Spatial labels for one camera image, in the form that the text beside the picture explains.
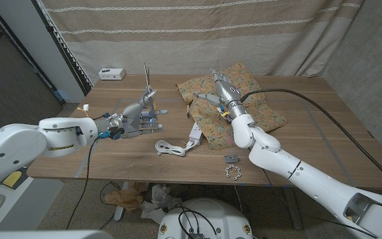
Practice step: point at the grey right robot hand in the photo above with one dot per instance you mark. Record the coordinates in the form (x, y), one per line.
(227, 93)

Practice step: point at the yellow black foot pedal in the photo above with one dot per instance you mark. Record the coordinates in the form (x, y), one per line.
(12, 180)

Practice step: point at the grey yellow scissors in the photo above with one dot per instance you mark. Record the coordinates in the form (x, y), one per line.
(152, 104)

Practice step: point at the beige striped curtain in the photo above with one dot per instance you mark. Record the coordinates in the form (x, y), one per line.
(211, 40)

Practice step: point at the floral patterned cloth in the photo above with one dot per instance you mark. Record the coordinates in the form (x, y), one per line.
(260, 116)

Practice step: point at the small wooden clothespin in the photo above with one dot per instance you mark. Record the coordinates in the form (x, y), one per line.
(188, 111)

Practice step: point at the grey fabric curtain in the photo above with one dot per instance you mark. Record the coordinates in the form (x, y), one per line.
(370, 66)

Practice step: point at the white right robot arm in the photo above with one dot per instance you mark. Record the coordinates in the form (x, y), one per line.
(310, 179)

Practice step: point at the crumpled brown paper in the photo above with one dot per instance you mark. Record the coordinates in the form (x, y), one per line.
(124, 199)

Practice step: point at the black frame with zigzag trim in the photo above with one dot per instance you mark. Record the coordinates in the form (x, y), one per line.
(61, 49)

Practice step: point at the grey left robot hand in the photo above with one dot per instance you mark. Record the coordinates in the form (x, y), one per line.
(131, 119)

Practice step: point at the dark grey door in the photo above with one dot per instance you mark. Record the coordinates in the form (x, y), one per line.
(8, 83)

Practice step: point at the grey metal plate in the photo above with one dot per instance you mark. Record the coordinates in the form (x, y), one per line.
(231, 159)

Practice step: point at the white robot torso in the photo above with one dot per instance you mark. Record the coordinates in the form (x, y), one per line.
(211, 215)

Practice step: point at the white table leg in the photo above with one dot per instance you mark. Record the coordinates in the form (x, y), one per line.
(119, 212)

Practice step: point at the white power strip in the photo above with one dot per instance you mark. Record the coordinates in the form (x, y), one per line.
(195, 133)

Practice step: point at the white outlet box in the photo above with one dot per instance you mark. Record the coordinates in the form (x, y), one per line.
(111, 74)

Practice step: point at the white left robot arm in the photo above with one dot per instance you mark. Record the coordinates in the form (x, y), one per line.
(22, 146)

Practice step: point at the crumpled white paper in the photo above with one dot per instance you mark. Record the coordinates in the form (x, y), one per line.
(161, 197)

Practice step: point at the white floor platform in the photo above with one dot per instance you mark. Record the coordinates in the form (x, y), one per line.
(28, 206)

